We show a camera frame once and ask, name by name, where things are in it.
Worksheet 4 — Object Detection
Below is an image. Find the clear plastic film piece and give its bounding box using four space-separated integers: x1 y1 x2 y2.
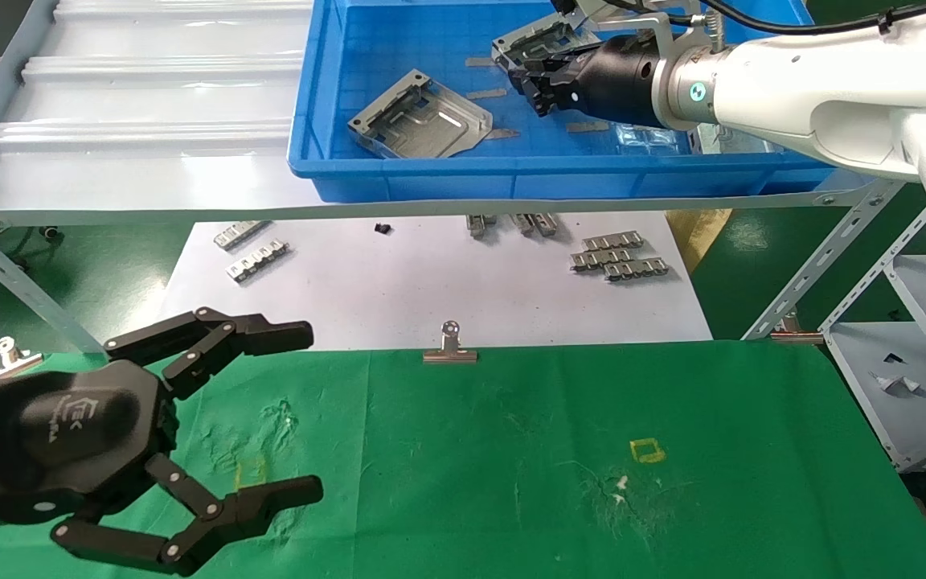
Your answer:
614 125 693 150

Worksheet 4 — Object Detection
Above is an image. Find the grey perforated side shelf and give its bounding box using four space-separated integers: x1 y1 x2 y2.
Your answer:
821 203 926 473

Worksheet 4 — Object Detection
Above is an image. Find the white corrugated shelf panel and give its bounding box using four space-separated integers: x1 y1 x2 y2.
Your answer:
0 0 319 211

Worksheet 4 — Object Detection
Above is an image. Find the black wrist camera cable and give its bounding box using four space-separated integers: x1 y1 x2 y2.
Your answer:
584 0 926 38

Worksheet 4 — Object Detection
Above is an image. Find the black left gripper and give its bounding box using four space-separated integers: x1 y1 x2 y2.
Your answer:
0 306 325 577

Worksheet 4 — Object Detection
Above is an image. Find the small folded sheet metal part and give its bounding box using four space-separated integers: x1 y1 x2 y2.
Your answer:
692 122 781 155

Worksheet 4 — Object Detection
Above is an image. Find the sheet metal bracket part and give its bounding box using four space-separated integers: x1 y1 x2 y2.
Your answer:
347 68 494 159
492 18 602 73

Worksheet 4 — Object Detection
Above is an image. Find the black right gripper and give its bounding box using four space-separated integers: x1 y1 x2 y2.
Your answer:
508 34 666 129

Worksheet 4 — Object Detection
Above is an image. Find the small white plastic piece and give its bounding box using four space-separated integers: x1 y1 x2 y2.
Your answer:
871 372 924 396

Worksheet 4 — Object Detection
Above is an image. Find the grey metal rack frame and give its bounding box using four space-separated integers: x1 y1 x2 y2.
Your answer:
0 0 908 355

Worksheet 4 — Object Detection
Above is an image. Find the blue plastic bin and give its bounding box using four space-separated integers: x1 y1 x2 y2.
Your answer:
287 0 843 203

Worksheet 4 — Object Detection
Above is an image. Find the white paper sheet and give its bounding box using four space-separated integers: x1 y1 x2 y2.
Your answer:
159 211 713 352

